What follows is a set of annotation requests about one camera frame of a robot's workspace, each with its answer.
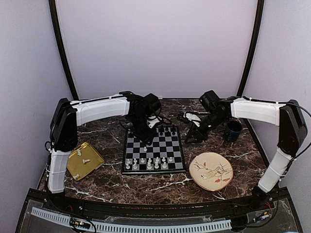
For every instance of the dark blue mug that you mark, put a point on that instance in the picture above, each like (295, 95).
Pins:
(232, 131)

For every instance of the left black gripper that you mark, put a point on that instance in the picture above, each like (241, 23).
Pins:
(146, 138)

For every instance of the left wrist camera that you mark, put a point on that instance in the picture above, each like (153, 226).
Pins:
(152, 121)

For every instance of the cream plate with bird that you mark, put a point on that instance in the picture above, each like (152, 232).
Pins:
(211, 171)

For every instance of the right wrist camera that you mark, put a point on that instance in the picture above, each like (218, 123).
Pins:
(188, 117)

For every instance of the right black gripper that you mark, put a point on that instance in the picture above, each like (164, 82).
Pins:
(195, 131)

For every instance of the black grey chessboard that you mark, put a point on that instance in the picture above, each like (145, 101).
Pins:
(166, 143)

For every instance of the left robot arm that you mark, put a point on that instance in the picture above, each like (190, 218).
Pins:
(68, 116)

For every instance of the right black frame post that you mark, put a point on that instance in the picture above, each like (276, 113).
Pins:
(252, 47)

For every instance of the white slotted cable duct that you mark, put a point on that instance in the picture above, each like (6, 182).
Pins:
(103, 227)

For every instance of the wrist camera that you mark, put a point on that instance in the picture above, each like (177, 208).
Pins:
(152, 121)
(188, 117)

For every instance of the left black frame post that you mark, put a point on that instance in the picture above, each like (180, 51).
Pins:
(61, 49)

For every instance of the gold square tray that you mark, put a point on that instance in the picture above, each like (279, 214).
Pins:
(83, 160)

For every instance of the black frame post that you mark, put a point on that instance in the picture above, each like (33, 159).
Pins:
(252, 47)
(61, 49)

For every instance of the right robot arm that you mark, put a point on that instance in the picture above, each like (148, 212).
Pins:
(286, 115)

